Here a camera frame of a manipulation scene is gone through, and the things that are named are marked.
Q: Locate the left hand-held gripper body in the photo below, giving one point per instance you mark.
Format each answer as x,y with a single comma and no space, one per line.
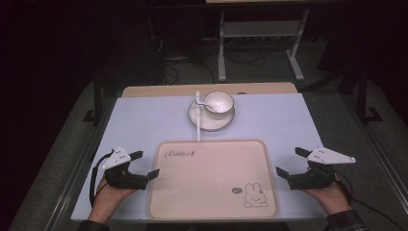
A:
123,179

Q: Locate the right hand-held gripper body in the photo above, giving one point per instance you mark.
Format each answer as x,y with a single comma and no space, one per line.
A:
316,179

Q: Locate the person's right hand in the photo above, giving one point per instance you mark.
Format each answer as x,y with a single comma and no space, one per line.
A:
333,197

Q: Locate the person's left hand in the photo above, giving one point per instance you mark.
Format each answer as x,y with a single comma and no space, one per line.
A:
106,200

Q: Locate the beige tray with rabbit print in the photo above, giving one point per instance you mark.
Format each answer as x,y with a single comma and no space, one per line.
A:
208,183

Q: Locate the black metal stand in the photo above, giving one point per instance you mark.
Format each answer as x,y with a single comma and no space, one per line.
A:
364,99
97,102

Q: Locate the white chopsticks pair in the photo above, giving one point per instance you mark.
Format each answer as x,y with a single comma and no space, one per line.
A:
198,125

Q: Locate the white plate with dark rim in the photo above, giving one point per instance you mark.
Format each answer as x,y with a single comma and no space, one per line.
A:
211,123

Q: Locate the wooden table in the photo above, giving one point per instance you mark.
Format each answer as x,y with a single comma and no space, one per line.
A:
179,90

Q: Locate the white spoon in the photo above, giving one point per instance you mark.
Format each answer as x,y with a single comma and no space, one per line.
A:
207,104

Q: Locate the white bowl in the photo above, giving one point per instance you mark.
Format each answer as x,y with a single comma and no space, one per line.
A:
221,102

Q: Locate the white metal table frame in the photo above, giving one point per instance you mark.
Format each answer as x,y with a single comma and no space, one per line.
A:
263,30

